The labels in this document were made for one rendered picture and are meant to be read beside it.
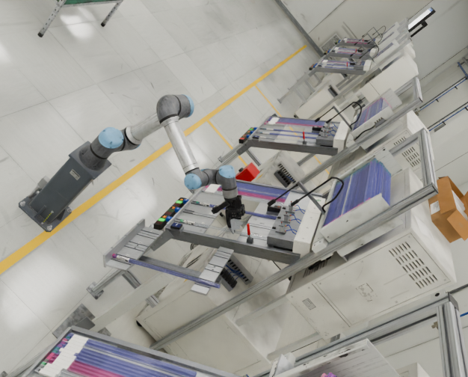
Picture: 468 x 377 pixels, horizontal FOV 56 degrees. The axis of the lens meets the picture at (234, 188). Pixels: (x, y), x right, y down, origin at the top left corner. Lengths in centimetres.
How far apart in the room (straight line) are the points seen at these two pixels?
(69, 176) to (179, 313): 98
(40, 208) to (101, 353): 134
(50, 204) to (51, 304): 57
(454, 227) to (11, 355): 221
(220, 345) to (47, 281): 104
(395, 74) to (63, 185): 497
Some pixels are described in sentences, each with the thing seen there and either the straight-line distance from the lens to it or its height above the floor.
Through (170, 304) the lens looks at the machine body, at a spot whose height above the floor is 36.
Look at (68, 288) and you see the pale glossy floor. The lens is 275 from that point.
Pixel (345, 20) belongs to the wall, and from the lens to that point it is 1064.
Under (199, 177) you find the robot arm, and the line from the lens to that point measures 206.
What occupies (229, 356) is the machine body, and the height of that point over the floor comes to 42.
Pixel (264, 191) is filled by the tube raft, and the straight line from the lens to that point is 270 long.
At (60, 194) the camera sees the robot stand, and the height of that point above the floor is 27.
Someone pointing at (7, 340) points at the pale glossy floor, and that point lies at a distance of 252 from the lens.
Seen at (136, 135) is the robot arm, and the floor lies 83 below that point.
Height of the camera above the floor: 224
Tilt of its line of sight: 31 degrees down
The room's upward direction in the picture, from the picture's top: 53 degrees clockwise
